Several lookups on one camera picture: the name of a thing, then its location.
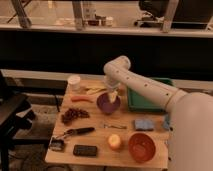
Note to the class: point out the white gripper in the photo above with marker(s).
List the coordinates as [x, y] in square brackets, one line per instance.
[112, 96]

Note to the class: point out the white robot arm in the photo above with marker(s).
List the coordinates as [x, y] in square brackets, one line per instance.
[190, 143]

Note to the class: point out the purple bowl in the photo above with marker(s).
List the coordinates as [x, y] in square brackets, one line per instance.
[105, 105]

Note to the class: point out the green plastic tray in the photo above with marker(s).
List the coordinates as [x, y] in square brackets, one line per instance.
[143, 101]

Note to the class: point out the metal fork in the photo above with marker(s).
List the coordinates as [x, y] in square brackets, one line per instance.
[104, 125]

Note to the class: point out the blue sponge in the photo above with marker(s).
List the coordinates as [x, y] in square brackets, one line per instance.
[143, 125]

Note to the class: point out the white plastic cup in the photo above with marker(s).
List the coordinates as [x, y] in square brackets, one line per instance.
[74, 82]

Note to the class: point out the bunch of dark grapes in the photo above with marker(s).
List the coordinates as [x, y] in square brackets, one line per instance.
[72, 114]

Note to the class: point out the yellow red apple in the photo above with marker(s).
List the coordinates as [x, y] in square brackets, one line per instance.
[114, 141]

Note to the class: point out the orange bowl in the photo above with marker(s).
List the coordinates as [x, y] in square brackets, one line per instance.
[141, 147]

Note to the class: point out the blue toy object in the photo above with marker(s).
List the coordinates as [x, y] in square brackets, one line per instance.
[166, 122]

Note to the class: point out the black rectangular block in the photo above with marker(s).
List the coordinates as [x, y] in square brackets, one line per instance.
[85, 150]

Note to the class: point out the small black brush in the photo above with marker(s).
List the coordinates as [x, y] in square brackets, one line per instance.
[57, 145]

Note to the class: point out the black chair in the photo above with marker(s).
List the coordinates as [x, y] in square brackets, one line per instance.
[15, 114]

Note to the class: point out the black handled kitchen tool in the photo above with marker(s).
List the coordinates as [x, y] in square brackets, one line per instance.
[78, 131]

